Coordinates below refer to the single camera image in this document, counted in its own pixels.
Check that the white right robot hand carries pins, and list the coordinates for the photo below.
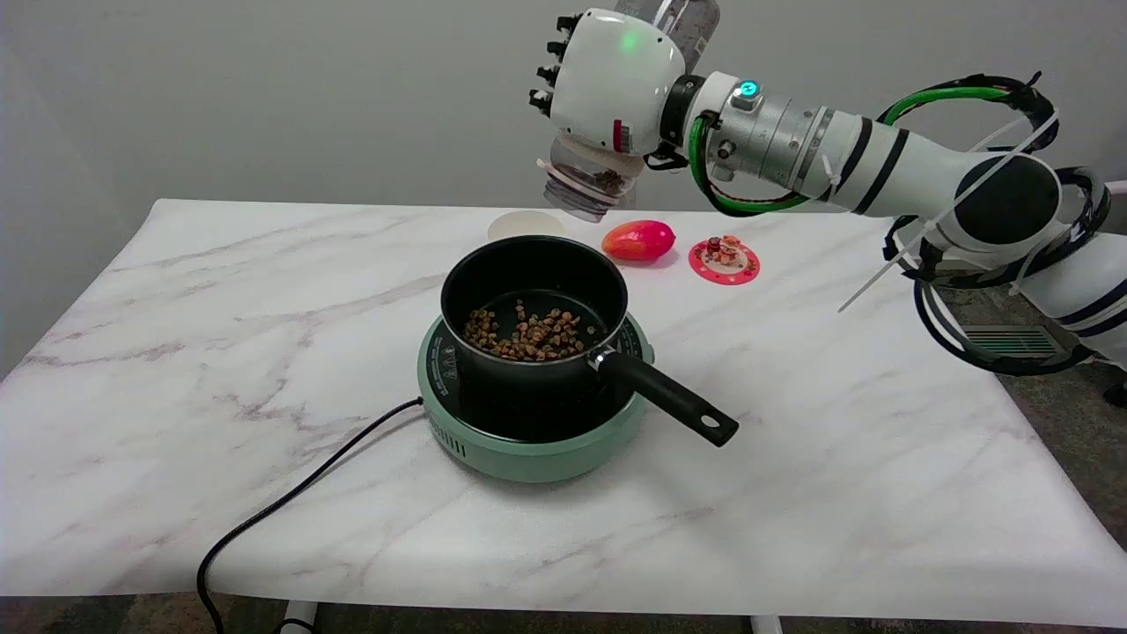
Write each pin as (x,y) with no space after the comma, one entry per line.
(616,79)

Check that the clear plastic bottle with beans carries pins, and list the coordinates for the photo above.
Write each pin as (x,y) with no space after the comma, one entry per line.
(581,189)

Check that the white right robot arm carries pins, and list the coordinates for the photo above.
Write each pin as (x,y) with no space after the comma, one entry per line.
(880,163)

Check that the red mango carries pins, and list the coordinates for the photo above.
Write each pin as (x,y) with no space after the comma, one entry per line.
(638,240)

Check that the white round lid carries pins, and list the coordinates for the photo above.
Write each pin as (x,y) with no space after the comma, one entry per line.
(524,224)

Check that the small orange figurine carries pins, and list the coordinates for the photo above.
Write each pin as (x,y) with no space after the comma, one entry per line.
(726,251)

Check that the pink round coaster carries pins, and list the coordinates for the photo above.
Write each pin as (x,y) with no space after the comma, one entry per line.
(735,271)

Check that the brown beans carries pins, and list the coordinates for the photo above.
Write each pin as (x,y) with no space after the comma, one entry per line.
(528,336)

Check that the white zip tie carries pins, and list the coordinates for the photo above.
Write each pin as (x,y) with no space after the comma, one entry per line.
(951,220)

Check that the green induction cooker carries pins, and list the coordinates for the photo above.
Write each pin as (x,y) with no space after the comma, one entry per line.
(528,458)

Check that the floor vent grille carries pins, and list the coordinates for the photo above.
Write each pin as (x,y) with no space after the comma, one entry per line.
(1012,342)

